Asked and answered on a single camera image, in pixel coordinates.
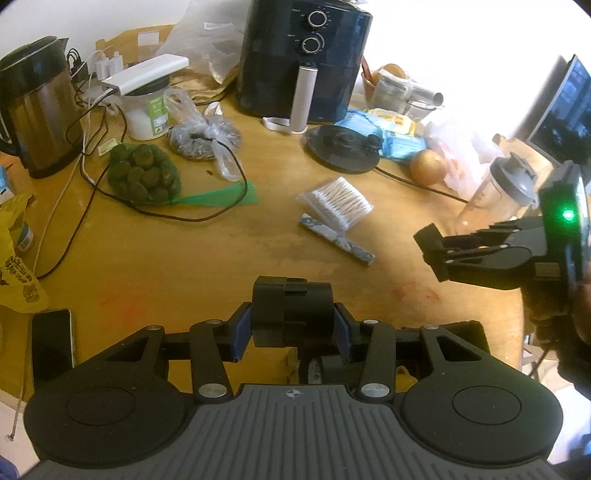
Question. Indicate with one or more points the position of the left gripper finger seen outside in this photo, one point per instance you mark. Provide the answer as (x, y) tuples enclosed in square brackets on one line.
[(430, 241)]

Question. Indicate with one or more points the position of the black smartphone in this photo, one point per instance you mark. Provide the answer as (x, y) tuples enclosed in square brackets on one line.
[(52, 346)]

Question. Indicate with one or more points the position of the blue wet wipes pack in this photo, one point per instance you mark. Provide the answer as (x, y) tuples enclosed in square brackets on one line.
[(399, 148)]

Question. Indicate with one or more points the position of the yellow wipes pack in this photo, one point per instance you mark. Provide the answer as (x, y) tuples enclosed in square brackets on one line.
[(391, 121)]

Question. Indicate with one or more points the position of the white power bank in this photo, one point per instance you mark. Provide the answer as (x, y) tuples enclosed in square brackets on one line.
[(143, 73)]

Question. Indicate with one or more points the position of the clear shaker bottle grey lid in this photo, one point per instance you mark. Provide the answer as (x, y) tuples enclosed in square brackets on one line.
[(508, 187)]

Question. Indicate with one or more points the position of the black air fryer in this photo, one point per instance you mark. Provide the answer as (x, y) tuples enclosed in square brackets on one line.
[(281, 37)]

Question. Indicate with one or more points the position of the grey patterned stick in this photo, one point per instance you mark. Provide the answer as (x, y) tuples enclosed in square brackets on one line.
[(336, 238)]

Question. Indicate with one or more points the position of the yellow onion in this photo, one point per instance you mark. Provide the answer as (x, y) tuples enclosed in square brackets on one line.
[(427, 168)]

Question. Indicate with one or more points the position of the clear plastic bag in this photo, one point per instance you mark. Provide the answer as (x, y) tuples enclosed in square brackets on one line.
[(210, 36)]

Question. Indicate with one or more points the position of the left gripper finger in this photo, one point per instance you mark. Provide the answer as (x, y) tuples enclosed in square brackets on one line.
[(212, 343), (370, 346)]

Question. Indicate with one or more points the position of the black kettle base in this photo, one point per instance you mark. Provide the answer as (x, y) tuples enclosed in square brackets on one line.
[(342, 149)]

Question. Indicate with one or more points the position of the cotton swab pack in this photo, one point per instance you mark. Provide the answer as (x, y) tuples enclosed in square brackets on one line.
[(337, 203)]

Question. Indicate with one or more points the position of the steel electric kettle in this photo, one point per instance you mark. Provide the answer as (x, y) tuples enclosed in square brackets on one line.
[(38, 110)]

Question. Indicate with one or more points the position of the yellow plastic bag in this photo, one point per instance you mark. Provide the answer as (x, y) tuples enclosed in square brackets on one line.
[(20, 289)]

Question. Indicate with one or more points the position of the white plastic tub green label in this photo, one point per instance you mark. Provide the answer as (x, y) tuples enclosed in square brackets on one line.
[(146, 115)]

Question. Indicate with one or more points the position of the clear bag of dark seeds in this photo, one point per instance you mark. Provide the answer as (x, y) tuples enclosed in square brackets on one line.
[(202, 136)]

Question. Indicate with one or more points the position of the green net bag of fruit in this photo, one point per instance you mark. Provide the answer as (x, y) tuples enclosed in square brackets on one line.
[(143, 174)]

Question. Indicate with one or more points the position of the wall television screen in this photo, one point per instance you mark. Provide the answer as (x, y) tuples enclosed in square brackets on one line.
[(563, 130)]

